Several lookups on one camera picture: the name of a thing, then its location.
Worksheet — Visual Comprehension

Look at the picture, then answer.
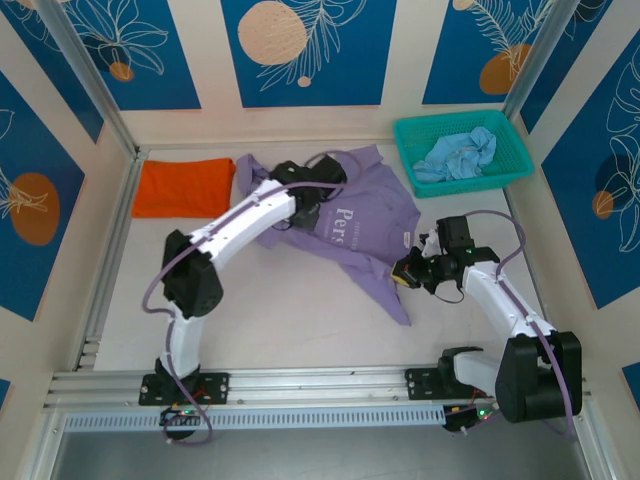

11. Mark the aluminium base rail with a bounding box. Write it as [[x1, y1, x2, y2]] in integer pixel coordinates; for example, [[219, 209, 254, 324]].
[[42, 362, 594, 410]]

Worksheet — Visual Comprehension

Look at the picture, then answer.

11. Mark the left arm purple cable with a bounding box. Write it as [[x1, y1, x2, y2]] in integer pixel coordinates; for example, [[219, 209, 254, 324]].
[[142, 149, 366, 445]]

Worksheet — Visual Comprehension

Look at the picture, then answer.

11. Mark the grey slotted cable duct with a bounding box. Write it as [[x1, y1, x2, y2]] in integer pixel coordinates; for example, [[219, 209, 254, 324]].
[[64, 405, 449, 432]]

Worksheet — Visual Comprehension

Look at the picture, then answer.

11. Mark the left aluminium frame post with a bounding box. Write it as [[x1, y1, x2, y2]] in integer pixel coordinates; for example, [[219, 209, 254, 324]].
[[34, 0, 146, 161]]

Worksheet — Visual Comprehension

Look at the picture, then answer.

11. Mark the grey metal sheet panel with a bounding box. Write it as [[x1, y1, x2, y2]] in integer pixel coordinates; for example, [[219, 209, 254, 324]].
[[49, 428, 591, 480]]

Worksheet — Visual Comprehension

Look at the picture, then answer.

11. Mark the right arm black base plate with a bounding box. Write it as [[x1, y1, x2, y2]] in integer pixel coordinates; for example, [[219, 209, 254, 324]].
[[404, 367, 499, 401]]

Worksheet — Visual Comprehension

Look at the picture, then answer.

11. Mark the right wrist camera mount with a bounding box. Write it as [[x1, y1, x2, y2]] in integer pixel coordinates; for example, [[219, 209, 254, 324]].
[[418, 227, 444, 257]]

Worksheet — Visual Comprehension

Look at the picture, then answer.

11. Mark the right aluminium frame post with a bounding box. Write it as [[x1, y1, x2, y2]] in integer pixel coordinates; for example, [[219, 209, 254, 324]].
[[487, 0, 614, 149]]

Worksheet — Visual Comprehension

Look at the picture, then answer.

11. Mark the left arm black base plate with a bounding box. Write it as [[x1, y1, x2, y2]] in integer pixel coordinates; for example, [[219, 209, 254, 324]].
[[138, 372, 231, 406]]

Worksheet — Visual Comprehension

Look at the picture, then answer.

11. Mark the orange folded t-shirt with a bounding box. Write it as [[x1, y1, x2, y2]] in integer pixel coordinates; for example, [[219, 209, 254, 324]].
[[131, 157, 237, 220]]

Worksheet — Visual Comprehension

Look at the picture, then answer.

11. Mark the aluminium frame post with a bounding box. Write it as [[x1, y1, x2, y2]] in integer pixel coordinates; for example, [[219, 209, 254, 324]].
[[487, 0, 614, 149], [34, 0, 146, 161]]

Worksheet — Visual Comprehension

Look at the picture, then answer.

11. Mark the teal plastic basket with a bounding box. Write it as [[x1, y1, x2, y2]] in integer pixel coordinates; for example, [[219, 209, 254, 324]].
[[392, 109, 534, 200]]

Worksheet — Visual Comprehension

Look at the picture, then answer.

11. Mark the aluminium table side rail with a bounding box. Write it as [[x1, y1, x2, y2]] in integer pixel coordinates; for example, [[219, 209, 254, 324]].
[[74, 152, 146, 371]]

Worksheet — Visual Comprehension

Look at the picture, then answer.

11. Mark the light blue t-shirt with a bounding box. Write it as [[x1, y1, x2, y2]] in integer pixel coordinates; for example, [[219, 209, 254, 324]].
[[410, 125, 499, 185]]

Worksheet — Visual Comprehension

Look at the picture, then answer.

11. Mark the purple printed t-shirt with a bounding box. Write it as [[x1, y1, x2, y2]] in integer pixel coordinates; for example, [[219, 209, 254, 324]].
[[234, 144, 422, 327]]

